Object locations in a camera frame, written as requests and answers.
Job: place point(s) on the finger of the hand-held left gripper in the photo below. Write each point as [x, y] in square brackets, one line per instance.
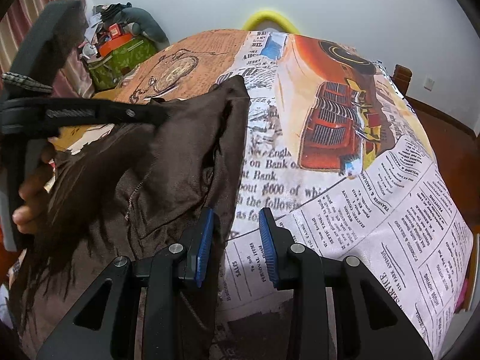
[112, 112]

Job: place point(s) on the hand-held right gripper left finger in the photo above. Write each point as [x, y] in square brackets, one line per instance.
[204, 243]

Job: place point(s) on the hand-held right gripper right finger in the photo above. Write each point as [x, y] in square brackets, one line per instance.
[267, 240]

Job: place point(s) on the brown garment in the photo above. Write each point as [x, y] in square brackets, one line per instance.
[168, 165]

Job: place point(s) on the person's left hand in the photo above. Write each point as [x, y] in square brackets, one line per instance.
[32, 198]

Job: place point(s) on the striped pink curtain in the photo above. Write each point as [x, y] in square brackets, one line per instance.
[26, 15]

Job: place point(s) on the green patterned storage box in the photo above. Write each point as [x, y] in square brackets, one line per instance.
[127, 58]

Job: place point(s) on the orange box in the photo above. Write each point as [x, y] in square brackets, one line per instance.
[116, 44]

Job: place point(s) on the newspaper print blanket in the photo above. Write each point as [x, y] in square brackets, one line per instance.
[337, 202]

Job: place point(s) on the wooden bed frame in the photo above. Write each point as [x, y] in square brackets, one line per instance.
[442, 120]

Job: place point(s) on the white wall socket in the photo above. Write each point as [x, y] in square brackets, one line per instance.
[429, 83]

